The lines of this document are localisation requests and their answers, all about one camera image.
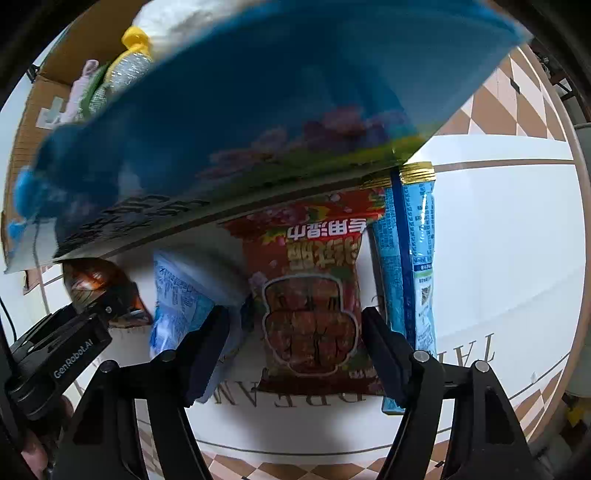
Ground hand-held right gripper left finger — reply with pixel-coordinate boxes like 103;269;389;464
55;305;230;480

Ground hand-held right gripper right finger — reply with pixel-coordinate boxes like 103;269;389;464
361;306;550;480

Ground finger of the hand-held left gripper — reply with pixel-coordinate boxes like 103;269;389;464
69;287;141;329

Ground orange brown snack packet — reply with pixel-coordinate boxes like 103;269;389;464
61;257;154;328

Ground cardboard box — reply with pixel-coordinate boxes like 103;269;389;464
0;62;118;296

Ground large blue snack bag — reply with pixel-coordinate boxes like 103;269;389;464
4;0;532;276

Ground person's left hand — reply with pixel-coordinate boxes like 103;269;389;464
19;394;75;478

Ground light blue white packet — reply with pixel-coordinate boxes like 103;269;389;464
148;222;254;366

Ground red snack packet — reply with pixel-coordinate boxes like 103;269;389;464
221;187;389;397

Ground blue stick packet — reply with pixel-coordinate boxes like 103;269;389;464
369;178;409;415
398;161;438;357

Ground white checker-border printed mat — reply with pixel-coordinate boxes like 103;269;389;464
23;44;580;480

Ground pink cloth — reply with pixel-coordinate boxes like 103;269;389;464
56;58;101;126

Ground green cloth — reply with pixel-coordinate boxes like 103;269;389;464
84;68;117;117

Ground yellow silver scrubber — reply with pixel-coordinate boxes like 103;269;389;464
102;25;156;95

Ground white plastic bag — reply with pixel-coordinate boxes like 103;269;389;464
131;0;232;63

